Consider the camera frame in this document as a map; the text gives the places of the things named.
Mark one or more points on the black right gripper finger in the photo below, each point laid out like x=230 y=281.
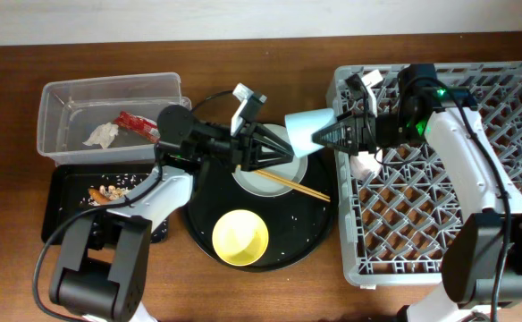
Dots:
x=343 y=139
x=353 y=119

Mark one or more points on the wooden chopstick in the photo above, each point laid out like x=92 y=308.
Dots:
x=265 y=194
x=295 y=186

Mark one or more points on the black rectangular tray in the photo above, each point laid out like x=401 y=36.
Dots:
x=68 y=192

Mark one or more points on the food scraps pile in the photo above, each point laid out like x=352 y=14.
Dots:
x=111 y=192

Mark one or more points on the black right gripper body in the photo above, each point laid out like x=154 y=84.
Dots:
x=391 y=128

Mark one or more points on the yellow plastic bowl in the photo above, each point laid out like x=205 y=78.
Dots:
x=240 y=238

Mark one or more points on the grey round plate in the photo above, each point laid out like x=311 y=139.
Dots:
x=260 y=186

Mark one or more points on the red snack wrapper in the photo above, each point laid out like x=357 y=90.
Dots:
x=141 y=125

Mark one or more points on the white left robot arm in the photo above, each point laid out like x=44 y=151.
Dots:
x=101 y=271

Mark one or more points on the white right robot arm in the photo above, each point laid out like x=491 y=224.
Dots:
x=481 y=271

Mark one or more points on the light blue plastic cup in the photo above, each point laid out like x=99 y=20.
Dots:
x=301 y=126

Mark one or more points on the round black tray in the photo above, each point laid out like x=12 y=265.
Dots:
x=296 y=222

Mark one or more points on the pink plastic cup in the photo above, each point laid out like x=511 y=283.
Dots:
x=363 y=165

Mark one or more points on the orange carrot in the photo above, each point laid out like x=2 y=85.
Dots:
x=98 y=197

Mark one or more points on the clear plastic storage bin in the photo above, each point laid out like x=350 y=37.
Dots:
x=70 y=111

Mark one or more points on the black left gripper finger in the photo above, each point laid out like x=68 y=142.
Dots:
x=265 y=143
x=262 y=160

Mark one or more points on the grey plastic dishwasher rack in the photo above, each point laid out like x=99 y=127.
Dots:
x=396 y=226

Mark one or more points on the white tissue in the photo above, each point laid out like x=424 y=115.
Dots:
x=103 y=135

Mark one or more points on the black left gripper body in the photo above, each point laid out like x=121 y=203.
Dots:
x=239 y=148

